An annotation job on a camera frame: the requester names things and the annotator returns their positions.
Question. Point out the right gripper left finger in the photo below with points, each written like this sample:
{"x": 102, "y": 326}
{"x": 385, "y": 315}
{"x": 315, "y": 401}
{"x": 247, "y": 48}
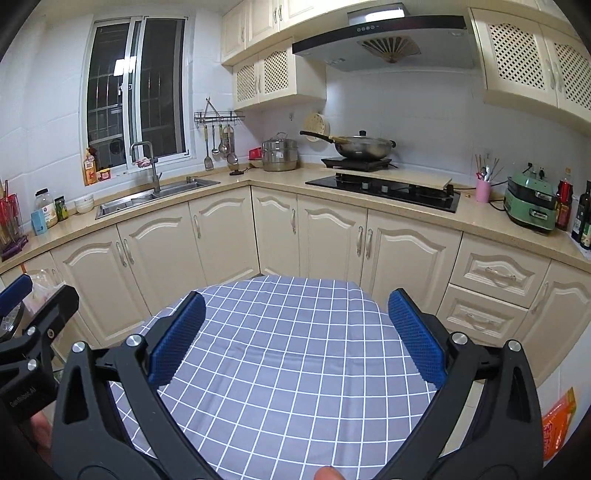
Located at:
{"x": 110, "y": 422}

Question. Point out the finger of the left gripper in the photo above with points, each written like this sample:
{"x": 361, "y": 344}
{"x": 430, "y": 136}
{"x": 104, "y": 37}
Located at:
{"x": 47, "y": 324}
{"x": 14, "y": 294}

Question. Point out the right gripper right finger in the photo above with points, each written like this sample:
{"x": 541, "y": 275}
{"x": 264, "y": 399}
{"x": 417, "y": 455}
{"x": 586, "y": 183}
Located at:
{"x": 484, "y": 421}

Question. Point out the lower kitchen cabinets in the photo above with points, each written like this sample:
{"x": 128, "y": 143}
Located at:
{"x": 491, "y": 291}

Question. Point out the kitchen cabinets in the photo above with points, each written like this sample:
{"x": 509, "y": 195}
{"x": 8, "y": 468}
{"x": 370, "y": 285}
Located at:
{"x": 491, "y": 291}
{"x": 529, "y": 52}

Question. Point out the steel kitchen sink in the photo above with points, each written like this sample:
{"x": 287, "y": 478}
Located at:
{"x": 144, "y": 197}

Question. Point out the upper kitchen cabinets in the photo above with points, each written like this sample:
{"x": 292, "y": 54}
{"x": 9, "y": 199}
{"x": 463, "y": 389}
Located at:
{"x": 529, "y": 52}

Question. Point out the person's left hand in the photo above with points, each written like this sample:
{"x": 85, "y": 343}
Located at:
{"x": 38, "y": 433}

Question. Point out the person's right hand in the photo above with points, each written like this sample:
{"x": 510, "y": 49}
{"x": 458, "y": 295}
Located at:
{"x": 328, "y": 473}

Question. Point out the hanging plastic bag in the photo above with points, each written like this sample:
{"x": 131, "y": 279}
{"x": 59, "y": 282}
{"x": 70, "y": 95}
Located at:
{"x": 39, "y": 290}

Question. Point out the red knife holder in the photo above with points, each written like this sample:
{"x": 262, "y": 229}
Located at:
{"x": 13, "y": 238}

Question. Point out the orange food bag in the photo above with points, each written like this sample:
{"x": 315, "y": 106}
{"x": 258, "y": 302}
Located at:
{"x": 556, "y": 424}

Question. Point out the blue carton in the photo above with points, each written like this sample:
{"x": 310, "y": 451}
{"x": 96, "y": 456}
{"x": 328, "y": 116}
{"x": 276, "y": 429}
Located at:
{"x": 38, "y": 222}

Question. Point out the green jar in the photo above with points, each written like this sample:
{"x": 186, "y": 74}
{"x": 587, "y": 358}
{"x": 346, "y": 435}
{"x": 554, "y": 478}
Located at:
{"x": 61, "y": 208}

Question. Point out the white bowls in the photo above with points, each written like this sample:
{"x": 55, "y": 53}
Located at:
{"x": 84, "y": 204}

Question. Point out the orange dish soap bottle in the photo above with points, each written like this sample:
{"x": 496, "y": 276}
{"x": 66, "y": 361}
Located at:
{"x": 89, "y": 166}

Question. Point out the grey checked tablecloth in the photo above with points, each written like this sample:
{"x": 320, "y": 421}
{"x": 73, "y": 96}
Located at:
{"x": 288, "y": 375}

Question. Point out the steel faucet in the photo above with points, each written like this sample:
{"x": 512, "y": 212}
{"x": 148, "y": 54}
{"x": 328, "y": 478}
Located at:
{"x": 146, "y": 161}

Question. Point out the dark oil bottle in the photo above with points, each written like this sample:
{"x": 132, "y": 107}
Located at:
{"x": 582, "y": 215}

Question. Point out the black gas hob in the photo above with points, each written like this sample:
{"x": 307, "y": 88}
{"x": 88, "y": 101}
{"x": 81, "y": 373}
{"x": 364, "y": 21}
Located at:
{"x": 446, "y": 199}

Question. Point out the green electric cooker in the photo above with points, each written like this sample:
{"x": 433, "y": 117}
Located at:
{"x": 530, "y": 201}

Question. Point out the steel spatula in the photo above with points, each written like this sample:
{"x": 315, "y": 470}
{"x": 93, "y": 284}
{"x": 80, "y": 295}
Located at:
{"x": 208, "y": 161}

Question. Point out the pink utensil cup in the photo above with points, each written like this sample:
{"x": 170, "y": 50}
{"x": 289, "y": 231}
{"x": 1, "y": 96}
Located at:
{"x": 483, "y": 191}

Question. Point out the red sauce bottle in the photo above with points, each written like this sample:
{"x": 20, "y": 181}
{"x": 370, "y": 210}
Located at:
{"x": 564, "y": 200}

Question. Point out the window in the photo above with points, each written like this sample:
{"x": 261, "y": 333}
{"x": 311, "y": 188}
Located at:
{"x": 134, "y": 91}

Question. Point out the red box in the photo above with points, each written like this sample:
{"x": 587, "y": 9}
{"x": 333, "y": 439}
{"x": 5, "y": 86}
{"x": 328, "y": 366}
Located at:
{"x": 255, "y": 154}

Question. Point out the black induction cooker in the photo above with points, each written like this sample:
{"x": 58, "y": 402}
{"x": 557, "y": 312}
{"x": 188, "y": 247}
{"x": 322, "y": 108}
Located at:
{"x": 360, "y": 164}

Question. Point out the steel stock pot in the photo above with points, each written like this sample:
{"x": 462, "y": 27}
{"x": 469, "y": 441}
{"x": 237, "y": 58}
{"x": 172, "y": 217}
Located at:
{"x": 280, "y": 153}

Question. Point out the round woven trivet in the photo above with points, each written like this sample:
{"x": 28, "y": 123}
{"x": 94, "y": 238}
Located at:
{"x": 316, "y": 122}

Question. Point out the range hood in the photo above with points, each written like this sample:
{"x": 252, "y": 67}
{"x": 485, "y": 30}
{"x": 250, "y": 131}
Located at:
{"x": 381, "y": 38}

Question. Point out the utensil wall rack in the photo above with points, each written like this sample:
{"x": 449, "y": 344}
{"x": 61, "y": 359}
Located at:
{"x": 210, "y": 115}

